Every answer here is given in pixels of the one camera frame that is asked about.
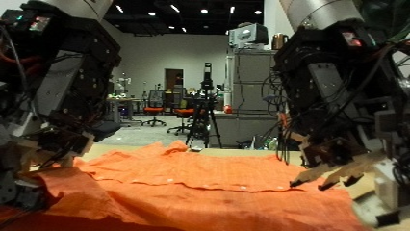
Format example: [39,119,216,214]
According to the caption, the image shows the grey machine on cabinet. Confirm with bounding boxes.
[226,22,270,50]

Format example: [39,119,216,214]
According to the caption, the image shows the tall grey filing cabinet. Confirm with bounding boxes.
[228,48,284,116]

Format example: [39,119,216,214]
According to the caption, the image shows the black camera tripod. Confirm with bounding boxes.
[185,62,223,149]

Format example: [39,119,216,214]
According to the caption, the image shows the clear plastic bottles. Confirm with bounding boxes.
[250,135,279,151]

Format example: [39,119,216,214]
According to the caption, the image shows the brown door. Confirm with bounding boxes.
[163,68,185,92]

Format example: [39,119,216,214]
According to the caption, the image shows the orange button-up shirt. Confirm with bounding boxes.
[0,140,374,231]

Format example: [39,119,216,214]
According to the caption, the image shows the orange seat office chair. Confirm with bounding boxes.
[165,92,195,136]
[139,90,167,127]

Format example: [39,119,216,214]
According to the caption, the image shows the wooden office desk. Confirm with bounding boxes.
[106,96,145,123]

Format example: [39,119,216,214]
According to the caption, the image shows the low grey cabinet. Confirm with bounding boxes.
[210,112,283,149]

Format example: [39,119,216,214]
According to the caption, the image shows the copper kettle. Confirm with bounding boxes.
[270,32,290,51]

